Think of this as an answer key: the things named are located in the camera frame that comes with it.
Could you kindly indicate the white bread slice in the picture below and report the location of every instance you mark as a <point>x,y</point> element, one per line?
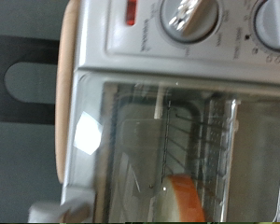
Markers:
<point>183,199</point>

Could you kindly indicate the silver toaster oven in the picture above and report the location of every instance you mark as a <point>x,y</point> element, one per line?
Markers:
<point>93,46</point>

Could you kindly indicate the silver oven knob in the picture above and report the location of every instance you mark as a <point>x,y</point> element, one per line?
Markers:
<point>189,18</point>
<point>273,25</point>

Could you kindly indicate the round wooden cutting board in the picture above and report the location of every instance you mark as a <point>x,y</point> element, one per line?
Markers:
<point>65,93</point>

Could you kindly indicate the black metal bookend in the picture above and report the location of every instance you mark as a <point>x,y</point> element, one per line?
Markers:
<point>25,49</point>

